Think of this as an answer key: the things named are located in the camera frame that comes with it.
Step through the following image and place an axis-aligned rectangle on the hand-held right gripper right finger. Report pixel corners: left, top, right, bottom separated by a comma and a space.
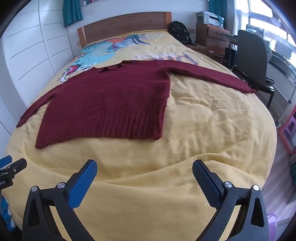
192, 159, 270, 241

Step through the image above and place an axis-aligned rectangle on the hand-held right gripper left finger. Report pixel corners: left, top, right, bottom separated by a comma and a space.
22, 159, 97, 241

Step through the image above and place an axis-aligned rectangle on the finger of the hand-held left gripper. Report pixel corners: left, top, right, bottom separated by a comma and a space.
0, 156, 12, 168
0, 158, 27, 180

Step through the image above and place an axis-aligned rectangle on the maroon knitted sweater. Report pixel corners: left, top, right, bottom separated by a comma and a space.
16, 59, 257, 149

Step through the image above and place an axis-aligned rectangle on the blue white cloth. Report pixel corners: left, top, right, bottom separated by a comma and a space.
0, 197, 13, 231

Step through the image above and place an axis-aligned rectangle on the bed with yellow cartoon cover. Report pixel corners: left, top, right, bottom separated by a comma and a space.
6, 30, 278, 241

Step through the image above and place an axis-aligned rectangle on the purple plastic container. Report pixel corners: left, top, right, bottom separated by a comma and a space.
266, 212, 278, 235

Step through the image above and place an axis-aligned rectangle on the teal striped stack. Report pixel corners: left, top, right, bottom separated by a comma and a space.
288, 154, 296, 183

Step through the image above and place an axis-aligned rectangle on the pink plastic rack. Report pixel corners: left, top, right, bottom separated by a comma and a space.
279, 115, 296, 154

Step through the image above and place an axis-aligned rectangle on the white wardrobe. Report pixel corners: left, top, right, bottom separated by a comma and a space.
0, 0, 79, 109

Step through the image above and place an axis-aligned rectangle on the black paper bag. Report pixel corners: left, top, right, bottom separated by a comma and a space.
223, 44, 238, 69

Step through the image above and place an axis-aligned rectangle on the grey office chair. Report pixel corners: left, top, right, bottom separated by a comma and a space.
232, 30, 275, 108

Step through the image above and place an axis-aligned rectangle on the low wooden nightstand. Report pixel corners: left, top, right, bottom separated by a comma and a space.
187, 44, 210, 55

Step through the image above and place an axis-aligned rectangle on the wooden drawer cabinet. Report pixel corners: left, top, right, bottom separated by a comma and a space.
195, 23, 232, 64

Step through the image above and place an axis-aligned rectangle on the dark desk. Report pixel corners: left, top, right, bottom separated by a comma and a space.
228, 34, 245, 45

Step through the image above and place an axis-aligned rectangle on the black backpack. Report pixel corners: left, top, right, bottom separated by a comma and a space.
168, 21, 192, 45

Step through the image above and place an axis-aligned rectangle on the teal curtain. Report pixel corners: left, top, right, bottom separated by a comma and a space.
63, 0, 83, 27
209, 0, 228, 18

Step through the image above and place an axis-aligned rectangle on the white printer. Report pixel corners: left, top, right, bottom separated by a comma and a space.
196, 11, 225, 28

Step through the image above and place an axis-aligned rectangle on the wooden headboard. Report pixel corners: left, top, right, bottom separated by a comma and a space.
77, 11, 173, 48

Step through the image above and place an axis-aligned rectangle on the window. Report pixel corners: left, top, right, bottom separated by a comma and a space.
233, 0, 296, 61

